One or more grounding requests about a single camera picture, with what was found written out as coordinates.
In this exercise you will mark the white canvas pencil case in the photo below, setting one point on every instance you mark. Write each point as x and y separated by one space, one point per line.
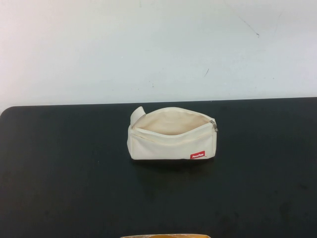
163 146

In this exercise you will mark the yellow curved object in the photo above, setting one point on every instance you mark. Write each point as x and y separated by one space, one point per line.
163 235

